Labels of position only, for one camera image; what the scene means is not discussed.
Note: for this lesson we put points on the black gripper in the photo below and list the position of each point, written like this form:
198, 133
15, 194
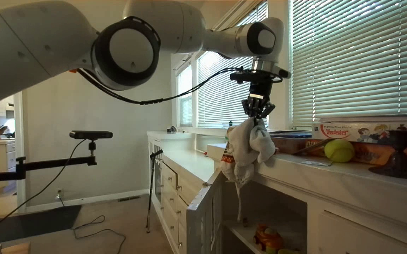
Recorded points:
261, 85

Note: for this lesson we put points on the white lower drawer cabinet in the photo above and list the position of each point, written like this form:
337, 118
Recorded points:
180, 174

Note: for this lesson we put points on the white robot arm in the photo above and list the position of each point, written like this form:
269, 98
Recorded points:
47, 39

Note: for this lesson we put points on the black tripod stand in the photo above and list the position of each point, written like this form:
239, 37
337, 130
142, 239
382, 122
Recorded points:
153, 157

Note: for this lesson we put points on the white patterned towel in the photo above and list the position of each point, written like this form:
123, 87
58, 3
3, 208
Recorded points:
248, 146

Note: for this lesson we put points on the wooden box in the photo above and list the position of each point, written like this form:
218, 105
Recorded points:
296, 143

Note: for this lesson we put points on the orange toy in cabinet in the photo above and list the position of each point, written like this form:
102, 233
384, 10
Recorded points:
269, 239

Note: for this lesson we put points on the black floor mat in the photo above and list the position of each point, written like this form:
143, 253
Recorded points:
39, 223

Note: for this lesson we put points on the open white glass cabinet door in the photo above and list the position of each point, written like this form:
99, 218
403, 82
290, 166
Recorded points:
204, 218

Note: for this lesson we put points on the green tennis ball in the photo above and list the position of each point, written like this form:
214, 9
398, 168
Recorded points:
340, 152

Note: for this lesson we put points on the white window blinds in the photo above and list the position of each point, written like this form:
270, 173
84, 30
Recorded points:
350, 58

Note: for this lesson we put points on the dark flower vase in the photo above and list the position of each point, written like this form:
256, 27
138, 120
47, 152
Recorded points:
396, 164

